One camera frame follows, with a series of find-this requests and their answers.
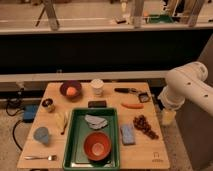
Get blue sponge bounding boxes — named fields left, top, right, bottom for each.
left=120, top=124, right=135, bottom=145

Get grey crumpled cloth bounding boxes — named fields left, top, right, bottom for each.
left=85, top=115, right=108, bottom=130

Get small dark mug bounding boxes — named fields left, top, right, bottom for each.
left=42, top=98, right=55, bottom=113

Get red bowl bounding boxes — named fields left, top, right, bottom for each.
left=83, top=132, right=112, bottom=161

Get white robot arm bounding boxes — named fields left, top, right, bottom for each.
left=158, top=62, right=213, bottom=126

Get dark red grape bunch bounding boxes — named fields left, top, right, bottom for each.
left=133, top=115, right=159, bottom=140

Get blue box on floor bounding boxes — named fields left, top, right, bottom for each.
left=23, top=105, right=38, bottom=123

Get orange carrot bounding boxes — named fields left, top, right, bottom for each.
left=121, top=103, right=144, bottom=109

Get silver fork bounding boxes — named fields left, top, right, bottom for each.
left=24, top=155, right=57, bottom=161

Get white paper cup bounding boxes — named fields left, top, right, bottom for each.
left=90, top=79, right=104, bottom=96

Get black cable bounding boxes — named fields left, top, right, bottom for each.
left=5, top=98, right=25, bottom=152

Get green plastic tray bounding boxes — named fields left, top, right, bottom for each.
left=62, top=108, right=120, bottom=171

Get dark purple bowl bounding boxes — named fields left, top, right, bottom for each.
left=60, top=80, right=82, bottom=99

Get light blue cup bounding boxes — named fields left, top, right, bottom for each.
left=33, top=127, right=50, bottom=145

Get black rectangular block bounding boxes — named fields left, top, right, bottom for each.
left=88, top=101, right=107, bottom=108

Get banana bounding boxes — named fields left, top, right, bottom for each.
left=54, top=112, right=69, bottom=135

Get orange peach fruit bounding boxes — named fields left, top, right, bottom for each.
left=66, top=87, right=77, bottom=96

